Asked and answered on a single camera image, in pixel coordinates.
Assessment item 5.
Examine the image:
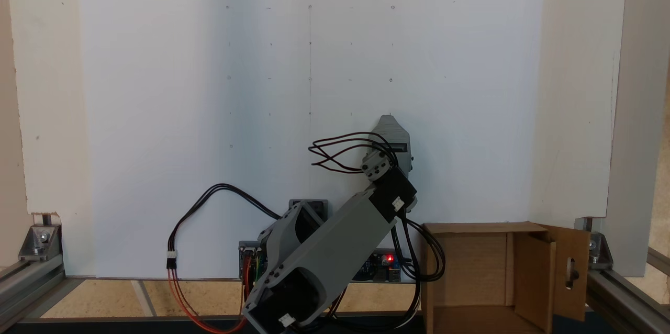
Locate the black elbow cable loop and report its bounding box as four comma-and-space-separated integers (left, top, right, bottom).
390, 213, 446, 283

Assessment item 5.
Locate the circuit board in grey case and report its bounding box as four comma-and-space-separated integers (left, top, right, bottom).
239, 241, 262, 283

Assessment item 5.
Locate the orange and red cable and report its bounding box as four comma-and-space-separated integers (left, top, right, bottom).
167, 266, 249, 333

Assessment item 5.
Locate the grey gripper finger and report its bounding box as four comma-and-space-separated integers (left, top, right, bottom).
373, 115, 410, 145

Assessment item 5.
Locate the aluminium corner bracket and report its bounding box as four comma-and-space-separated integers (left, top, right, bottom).
574, 217, 614, 270
19, 213, 63, 262

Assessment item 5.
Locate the brown cardboard box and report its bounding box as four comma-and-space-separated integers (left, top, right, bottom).
420, 221, 591, 334

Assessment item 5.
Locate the blue circuit board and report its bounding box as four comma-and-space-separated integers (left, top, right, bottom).
353, 250, 404, 283

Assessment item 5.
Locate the aluminium frame profile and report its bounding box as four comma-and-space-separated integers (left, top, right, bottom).
0, 255, 66, 330
586, 269, 670, 334

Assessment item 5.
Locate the white paper sheet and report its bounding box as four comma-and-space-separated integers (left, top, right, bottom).
77, 0, 545, 280

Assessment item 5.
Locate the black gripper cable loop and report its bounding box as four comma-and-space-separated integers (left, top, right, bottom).
309, 132, 399, 174

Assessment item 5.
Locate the black cable with white plug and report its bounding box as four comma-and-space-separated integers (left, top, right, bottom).
166, 183, 281, 271

